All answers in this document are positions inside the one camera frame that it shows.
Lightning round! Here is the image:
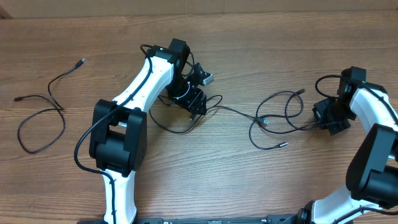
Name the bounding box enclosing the thin black USB cable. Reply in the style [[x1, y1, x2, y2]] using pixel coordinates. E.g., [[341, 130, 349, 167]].
[[14, 58, 86, 155]]

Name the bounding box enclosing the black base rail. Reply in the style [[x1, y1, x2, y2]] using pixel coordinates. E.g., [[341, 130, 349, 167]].
[[77, 213, 304, 224]]

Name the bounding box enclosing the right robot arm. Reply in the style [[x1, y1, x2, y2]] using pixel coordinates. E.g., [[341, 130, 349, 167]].
[[286, 67, 397, 223]]

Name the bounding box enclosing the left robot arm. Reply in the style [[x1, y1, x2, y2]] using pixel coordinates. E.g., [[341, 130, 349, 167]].
[[89, 39, 214, 223]]

